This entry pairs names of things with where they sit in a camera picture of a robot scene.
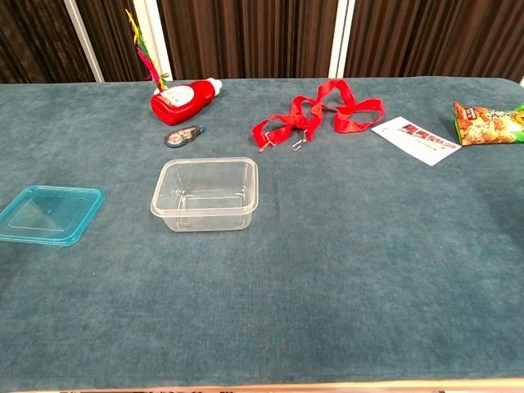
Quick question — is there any red bottle with white cap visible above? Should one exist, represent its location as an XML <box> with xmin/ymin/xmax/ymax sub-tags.
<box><xmin>150</xmin><ymin>77</ymin><xmax>224</xmax><ymax>126</ymax></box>

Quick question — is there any white double frame post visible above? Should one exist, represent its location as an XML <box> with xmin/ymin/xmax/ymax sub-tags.
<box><xmin>328</xmin><ymin>0</ymin><xmax>356</xmax><ymax>79</ymax></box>

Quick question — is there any teal velvet tablecloth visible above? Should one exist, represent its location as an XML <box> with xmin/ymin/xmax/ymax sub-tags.
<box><xmin>0</xmin><ymin>77</ymin><xmax>524</xmax><ymax>390</ymax></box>

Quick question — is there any blue plastic lid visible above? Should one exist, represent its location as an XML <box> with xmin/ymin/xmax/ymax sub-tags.
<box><xmin>0</xmin><ymin>184</ymin><xmax>106</xmax><ymax>247</ymax></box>

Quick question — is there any correction tape dispenser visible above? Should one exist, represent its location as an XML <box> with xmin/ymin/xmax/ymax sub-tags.
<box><xmin>164</xmin><ymin>124</ymin><xmax>208</xmax><ymax>148</ymax></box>

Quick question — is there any orange green snack bag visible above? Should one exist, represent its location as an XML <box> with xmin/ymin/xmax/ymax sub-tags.
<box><xmin>453</xmin><ymin>101</ymin><xmax>524</xmax><ymax>147</ymax></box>

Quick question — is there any clear plastic container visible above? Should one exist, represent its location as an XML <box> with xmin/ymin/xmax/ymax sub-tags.
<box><xmin>150</xmin><ymin>157</ymin><xmax>260</xmax><ymax>233</ymax></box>

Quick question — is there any colourful feather shuttlecock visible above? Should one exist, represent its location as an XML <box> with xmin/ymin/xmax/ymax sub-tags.
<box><xmin>124</xmin><ymin>8</ymin><xmax>170</xmax><ymax>93</ymax></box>

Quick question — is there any red lanyard ribbon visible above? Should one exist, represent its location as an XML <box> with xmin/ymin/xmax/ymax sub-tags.
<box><xmin>251</xmin><ymin>79</ymin><xmax>386</xmax><ymax>152</ymax></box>

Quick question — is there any dark brown curtain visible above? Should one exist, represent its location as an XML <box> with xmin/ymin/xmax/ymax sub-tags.
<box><xmin>0</xmin><ymin>0</ymin><xmax>524</xmax><ymax>85</ymax></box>

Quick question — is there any wide white frame post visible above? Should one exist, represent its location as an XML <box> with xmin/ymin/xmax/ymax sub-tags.
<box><xmin>130</xmin><ymin>0</ymin><xmax>173</xmax><ymax>82</ymax></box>

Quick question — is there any thin grey frame post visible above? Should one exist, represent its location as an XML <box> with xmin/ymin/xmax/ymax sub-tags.
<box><xmin>63</xmin><ymin>0</ymin><xmax>106</xmax><ymax>83</ymax></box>

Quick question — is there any white printed card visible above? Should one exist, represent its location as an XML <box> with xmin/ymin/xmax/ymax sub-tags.
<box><xmin>371</xmin><ymin>115</ymin><xmax>463</xmax><ymax>167</ymax></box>

